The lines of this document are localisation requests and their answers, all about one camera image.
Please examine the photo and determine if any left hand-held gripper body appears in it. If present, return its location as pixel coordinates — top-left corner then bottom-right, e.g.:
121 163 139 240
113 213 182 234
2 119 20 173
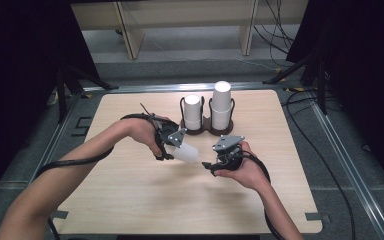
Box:
151 116 188 150

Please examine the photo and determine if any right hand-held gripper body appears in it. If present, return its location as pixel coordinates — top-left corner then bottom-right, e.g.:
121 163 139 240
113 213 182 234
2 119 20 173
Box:
209 134 246 174

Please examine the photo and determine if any single white paper cup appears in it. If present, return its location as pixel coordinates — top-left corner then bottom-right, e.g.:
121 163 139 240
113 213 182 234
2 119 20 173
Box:
172 141 201 164

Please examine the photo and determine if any short stack of white cups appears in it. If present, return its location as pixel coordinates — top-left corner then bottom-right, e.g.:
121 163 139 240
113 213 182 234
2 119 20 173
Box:
183 94 203 131

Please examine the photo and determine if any dark brown double cup holder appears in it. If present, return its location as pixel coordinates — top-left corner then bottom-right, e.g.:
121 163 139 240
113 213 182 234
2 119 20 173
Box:
178 96 235 137

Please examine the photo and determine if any tall stack of white cups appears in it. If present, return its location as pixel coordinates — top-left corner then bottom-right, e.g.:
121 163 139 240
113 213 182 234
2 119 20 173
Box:
210 80 233 131

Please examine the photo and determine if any person's left hand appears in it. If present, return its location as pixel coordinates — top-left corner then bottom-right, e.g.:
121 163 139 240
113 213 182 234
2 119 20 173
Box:
121 116 169 158

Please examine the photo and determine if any person's right hand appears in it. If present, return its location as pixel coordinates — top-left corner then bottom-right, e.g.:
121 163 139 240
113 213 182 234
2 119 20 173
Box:
213 140 272 193

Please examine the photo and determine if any grey tape strip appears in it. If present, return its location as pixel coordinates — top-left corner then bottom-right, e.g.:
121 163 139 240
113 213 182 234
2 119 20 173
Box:
304 211 332 224

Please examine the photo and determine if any black tripod stand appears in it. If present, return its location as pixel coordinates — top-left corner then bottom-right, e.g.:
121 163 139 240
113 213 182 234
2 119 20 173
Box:
262 46 329 116
55 63 120 125

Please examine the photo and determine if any beige wooden shelf unit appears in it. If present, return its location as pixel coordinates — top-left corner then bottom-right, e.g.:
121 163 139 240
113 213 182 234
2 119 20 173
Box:
70 0 310 61

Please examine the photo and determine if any black curtain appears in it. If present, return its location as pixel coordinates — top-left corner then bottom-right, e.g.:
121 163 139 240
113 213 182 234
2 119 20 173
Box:
0 0 101 201
285 0 384 198

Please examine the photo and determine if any right hand-held gripper black cable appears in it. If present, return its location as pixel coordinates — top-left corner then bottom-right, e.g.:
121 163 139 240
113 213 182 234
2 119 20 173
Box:
240 149 286 240

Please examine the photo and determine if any hand-held gripper black cable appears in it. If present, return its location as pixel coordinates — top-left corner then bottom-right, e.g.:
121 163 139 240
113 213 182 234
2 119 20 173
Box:
240 149 286 240
34 103 163 240

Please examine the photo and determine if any metal floor rail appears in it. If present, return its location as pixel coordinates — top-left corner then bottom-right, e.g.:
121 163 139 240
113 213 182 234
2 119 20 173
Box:
308 99 384 240
82 82 289 94
26 93 83 188

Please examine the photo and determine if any long black floor cable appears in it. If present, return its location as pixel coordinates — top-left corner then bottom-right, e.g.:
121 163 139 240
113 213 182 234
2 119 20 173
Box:
280 89 357 240

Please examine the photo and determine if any left hand-held gripper black cable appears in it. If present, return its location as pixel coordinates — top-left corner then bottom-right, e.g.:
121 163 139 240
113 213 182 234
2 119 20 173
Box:
34 103 163 240

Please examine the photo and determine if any bundle of black wall cables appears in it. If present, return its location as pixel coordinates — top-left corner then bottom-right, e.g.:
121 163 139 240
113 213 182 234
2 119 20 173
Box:
253 0 298 68

